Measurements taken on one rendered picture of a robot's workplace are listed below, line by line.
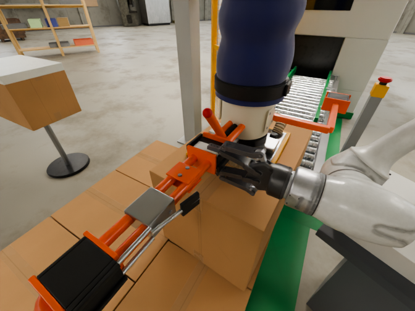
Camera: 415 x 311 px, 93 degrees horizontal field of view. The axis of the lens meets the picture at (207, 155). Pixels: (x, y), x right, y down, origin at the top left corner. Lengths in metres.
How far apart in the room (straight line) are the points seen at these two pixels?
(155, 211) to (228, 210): 0.24
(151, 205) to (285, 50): 0.48
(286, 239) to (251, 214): 1.16
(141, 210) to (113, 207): 0.80
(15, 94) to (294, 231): 2.21
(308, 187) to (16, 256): 1.16
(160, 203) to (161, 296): 0.57
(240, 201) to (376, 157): 0.33
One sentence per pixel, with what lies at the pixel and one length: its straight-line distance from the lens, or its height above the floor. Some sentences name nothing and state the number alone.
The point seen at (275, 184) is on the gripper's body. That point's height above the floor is 1.10.
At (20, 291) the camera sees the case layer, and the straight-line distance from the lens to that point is 1.13.
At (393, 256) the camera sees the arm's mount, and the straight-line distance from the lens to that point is 0.87.
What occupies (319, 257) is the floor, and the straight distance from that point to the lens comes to 1.72.
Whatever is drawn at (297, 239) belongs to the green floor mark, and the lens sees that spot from 1.73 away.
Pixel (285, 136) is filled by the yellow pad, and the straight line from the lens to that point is 0.85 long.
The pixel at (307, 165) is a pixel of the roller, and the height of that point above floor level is 0.54.
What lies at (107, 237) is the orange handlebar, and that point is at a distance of 0.38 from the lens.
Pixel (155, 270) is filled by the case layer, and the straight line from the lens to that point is 0.94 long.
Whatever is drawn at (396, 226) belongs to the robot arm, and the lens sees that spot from 0.45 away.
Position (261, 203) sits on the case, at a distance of 0.58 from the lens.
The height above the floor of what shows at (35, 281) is 1.11.
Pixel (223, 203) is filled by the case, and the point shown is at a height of 0.96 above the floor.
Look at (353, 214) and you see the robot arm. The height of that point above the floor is 1.11.
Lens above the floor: 1.40
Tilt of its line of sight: 38 degrees down
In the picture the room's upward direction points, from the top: straight up
